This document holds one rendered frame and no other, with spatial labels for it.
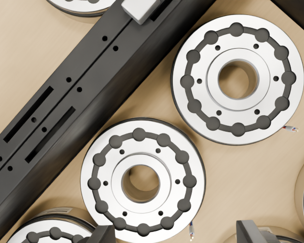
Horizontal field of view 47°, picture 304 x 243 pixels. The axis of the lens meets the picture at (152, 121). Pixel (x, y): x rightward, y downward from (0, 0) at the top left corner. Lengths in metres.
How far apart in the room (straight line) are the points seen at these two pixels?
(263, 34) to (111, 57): 0.13
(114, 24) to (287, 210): 0.22
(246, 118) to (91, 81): 0.13
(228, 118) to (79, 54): 0.13
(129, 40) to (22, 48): 0.15
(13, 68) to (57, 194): 0.12
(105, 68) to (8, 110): 0.15
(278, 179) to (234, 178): 0.04
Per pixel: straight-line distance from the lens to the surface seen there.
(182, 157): 0.28
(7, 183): 0.24
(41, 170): 0.26
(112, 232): 0.16
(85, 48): 0.22
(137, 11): 0.20
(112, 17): 0.22
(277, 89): 0.28
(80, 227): 0.30
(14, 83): 0.34
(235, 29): 0.29
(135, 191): 0.31
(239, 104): 0.27
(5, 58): 0.35
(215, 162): 0.31
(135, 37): 0.21
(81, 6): 0.30
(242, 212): 0.32
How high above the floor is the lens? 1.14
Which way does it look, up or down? 84 degrees down
